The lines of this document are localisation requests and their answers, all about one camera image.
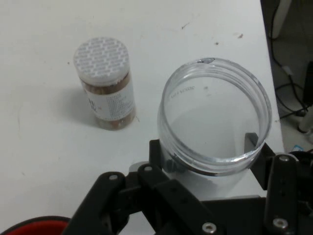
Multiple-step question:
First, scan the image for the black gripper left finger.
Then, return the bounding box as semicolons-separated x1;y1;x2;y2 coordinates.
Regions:
64;139;222;235

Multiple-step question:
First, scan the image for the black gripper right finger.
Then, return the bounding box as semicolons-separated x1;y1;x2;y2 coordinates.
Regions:
244;133;313;235

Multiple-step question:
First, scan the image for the clear plastic jar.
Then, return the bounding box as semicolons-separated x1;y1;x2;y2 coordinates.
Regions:
156;56;273;201

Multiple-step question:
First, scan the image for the red and black bowl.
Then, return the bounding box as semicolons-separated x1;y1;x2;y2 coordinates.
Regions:
0;215;71;235

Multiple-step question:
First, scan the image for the white-lidded brown spice jar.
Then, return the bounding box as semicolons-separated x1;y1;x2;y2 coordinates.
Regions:
73;36;136;131

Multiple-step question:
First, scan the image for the black cable with connector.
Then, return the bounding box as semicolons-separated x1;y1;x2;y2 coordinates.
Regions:
268;36;312;120

